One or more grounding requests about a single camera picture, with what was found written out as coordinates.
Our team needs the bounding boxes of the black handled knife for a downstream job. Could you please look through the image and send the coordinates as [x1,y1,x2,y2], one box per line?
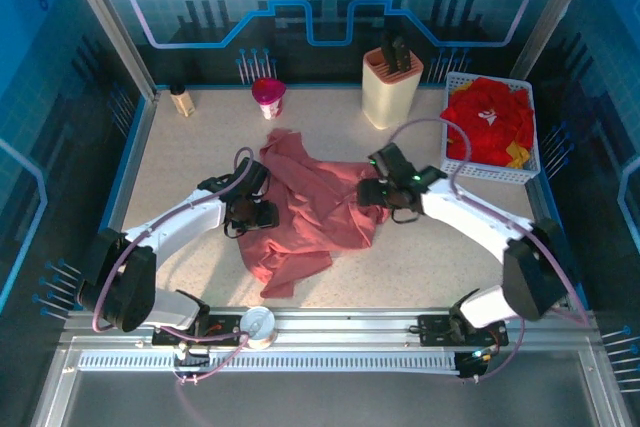
[392,36,412,73]
[380,32,397,73]

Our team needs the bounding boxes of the pink t-shirt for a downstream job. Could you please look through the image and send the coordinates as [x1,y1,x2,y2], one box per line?
[237,127,392,300]

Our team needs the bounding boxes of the white plastic basket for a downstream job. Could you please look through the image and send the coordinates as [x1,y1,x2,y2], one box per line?
[439,71,542,184]

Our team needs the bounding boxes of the cream knife block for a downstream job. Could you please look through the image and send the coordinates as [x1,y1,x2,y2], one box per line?
[361,46,425,131]

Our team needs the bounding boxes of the aluminium frame post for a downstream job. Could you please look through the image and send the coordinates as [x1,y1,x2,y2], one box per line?
[57,0,161,103]
[509,0,604,81]

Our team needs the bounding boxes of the aluminium frame rail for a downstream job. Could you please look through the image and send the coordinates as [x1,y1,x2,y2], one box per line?
[59,306,601,351]

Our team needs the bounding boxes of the pink lidded plastic cup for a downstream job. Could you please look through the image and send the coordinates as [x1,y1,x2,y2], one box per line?
[251,77,288,121]

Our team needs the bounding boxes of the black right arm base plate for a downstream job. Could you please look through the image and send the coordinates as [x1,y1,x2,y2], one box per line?
[417,314,509,348]

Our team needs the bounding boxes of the small beige bottle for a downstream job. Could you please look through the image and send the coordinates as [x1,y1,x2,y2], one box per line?
[168,84,196,118]

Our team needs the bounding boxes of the red t-shirt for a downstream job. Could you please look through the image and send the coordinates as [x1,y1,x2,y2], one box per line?
[440,76,535,167]

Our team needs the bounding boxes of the white slotted cable duct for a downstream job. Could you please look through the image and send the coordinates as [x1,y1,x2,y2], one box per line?
[77,350,464,374]

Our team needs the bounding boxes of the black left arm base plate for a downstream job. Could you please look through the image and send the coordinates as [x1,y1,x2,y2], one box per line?
[149,314,246,348]

